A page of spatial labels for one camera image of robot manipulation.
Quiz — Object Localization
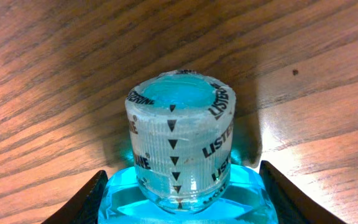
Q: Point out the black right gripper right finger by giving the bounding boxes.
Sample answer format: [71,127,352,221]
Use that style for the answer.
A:
[259,161,345,224]

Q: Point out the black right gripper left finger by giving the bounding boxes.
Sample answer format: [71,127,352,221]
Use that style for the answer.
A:
[42,170,108,224]

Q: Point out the blue mouthwash bottle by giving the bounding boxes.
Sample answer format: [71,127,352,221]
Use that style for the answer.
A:
[98,70,278,223]

